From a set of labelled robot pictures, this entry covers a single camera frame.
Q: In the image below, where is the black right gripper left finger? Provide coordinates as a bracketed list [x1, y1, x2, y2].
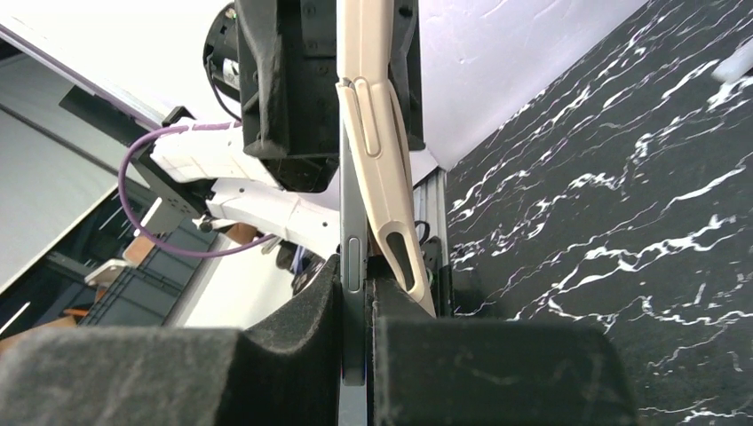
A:
[1, 256, 341, 425]

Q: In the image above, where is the aluminium frame rail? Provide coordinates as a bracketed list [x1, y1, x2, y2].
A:
[414, 168, 448, 248]

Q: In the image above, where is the black smartphone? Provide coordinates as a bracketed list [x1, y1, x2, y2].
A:
[339, 130, 368, 425]

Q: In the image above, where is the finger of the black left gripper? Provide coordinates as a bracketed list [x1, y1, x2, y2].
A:
[389, 0, 425, 151]
[234, 0, 339, 193]

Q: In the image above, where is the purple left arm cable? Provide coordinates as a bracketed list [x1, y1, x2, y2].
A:
[117, 120, 278, 260]

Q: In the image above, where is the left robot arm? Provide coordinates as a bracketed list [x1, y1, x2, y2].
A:
[133, 1, 424, 260]

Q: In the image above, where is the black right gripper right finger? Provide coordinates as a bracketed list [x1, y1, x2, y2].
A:
[369, 279, 638, 425]

